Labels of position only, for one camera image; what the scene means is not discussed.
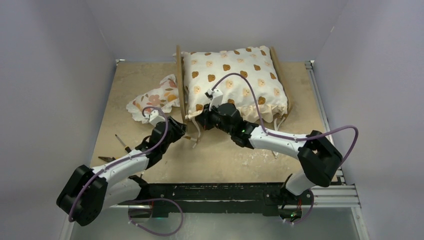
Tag floral print small pillow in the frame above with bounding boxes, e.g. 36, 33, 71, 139
126, 74, 180, 124

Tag bear print white cushion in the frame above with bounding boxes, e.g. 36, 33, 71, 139
173, 45, 290, 159

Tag wooden pet bed frame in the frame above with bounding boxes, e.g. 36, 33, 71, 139
175, 44, 294, 123

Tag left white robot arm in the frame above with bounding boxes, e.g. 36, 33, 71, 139
56, 116, 187, 226

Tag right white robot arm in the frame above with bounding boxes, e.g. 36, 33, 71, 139
195, 103, 343, 196

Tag yellow black screwdriver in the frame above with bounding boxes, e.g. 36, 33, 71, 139
114, 134, 132, 153

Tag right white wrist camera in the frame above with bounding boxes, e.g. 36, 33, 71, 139
205, 88, 224, 111

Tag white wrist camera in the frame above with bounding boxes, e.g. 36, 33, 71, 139
148, 110, 164, 127
205, 88, 224, 111

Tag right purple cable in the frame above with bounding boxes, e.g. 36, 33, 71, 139
210, 72, 359, 226

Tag purple cable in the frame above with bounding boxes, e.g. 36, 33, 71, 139
210, 72, 359, 226
67, 105, 185, 237

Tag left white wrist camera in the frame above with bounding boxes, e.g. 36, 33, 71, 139
148, 110, 164, 127

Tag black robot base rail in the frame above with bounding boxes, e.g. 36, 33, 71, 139
124, 182, 312, 218

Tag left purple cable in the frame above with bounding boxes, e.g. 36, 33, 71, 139
67, 105, 185, 237

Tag yellow handled pliers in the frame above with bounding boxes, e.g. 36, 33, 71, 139
98, 156, 116, 163

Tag aluminium table frame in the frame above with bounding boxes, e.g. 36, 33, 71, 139
59, 59, 370, 240

